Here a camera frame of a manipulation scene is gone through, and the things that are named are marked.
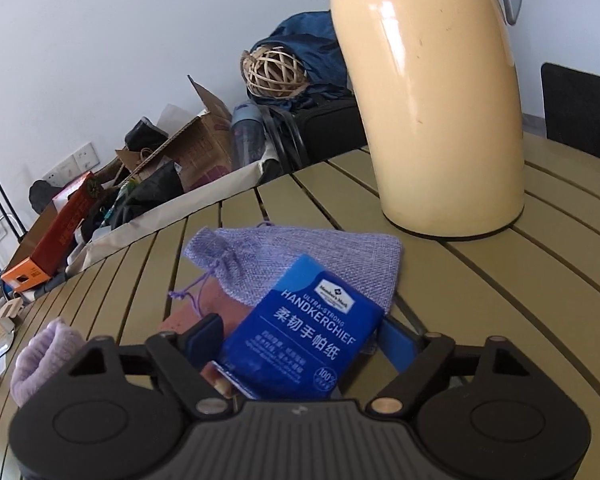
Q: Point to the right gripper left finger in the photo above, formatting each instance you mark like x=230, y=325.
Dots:
x=174, y=363

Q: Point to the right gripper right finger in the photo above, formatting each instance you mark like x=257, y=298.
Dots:
x=448, y=379

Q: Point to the blue handkerchief tissue pack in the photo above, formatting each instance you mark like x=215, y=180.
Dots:
x=299, y=340

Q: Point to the purple fluffy toy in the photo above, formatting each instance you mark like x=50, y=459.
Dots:
x=45, y=354

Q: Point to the orange red box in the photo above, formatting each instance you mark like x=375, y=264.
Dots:
x=43, y=250

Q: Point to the open cardboard box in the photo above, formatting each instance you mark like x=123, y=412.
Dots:
x=201, y=149

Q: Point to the blue water bottle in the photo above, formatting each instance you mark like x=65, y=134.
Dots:
x=249, y=140

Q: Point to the wicker rattan ball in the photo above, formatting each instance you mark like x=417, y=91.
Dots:
x=273, y=72

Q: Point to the black folding chair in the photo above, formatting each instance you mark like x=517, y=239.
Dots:
x=572, y=107

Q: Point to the yellow thermos jug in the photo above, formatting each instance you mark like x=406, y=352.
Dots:
x=437, y=89

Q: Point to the blue fabric bag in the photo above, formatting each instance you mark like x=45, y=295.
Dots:
x=310, y=37

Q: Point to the tan folding table frame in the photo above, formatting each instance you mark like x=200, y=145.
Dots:
x=536, y=283

